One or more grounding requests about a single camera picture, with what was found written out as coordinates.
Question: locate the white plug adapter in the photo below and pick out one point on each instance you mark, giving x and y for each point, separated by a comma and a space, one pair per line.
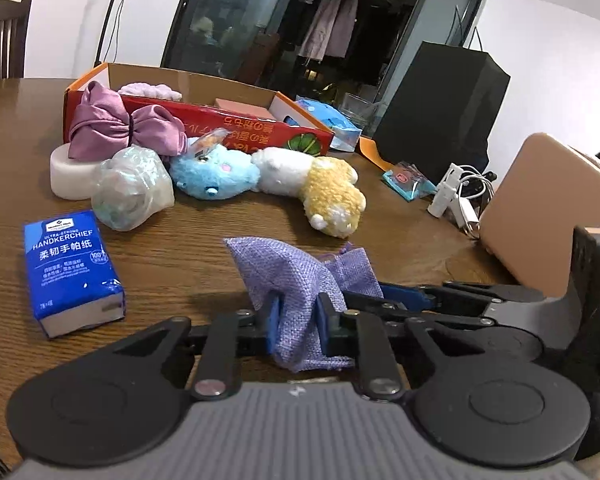
445, 190

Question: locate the pink fluffy cloth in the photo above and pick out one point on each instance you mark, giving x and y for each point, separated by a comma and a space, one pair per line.
152, 90

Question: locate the blue wet wipes pack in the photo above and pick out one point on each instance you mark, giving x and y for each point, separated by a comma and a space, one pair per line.
325, 117

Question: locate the blue tissue pack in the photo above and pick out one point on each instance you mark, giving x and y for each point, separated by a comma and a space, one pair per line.
72, 270

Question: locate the tan smooth case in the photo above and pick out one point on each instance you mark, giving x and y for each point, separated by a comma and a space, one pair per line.
535, 210

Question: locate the purple burlap pouch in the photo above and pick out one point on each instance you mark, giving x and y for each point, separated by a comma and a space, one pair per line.
290, 280

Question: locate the hanging clothes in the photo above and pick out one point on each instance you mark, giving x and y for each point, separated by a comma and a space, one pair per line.
340, 15

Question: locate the red and orange cardboard box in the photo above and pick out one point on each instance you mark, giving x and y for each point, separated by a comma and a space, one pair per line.
260, 132

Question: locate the dark wooden chair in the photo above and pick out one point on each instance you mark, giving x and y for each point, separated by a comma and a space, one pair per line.
2, 40

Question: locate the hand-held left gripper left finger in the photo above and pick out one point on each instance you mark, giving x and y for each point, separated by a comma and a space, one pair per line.
273, 327

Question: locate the teal snack packet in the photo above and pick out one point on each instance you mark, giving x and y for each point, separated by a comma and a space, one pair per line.
409, 181

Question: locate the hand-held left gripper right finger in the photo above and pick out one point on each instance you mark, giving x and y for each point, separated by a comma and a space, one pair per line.
325, 320

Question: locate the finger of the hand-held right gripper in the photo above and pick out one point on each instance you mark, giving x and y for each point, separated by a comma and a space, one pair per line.
430, 319
410, 296

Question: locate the white and yellow plush toy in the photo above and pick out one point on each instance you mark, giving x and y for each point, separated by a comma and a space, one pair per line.
325, 195

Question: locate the pink flat box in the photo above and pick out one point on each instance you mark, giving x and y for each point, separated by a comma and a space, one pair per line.
242, 109

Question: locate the white round foam block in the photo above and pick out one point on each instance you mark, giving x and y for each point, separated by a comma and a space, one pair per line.
72, 175

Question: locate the glass sliding door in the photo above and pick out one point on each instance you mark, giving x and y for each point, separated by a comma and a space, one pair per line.
220, 20

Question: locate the purple satin bow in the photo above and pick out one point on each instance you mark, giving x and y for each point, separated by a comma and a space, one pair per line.
110, 127

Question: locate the clear glass cup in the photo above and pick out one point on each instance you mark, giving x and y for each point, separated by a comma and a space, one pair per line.
357, 107

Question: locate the blue plush toy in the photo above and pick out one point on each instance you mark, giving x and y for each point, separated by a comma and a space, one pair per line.
215, 175

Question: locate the black paper bag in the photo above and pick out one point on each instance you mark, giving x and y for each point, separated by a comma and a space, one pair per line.
440, 110

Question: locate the orange cardboard piece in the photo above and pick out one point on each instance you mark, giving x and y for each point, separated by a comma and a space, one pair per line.
375, 152

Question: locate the iridescent plastic bundle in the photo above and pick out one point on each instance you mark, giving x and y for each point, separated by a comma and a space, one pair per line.
130, 190

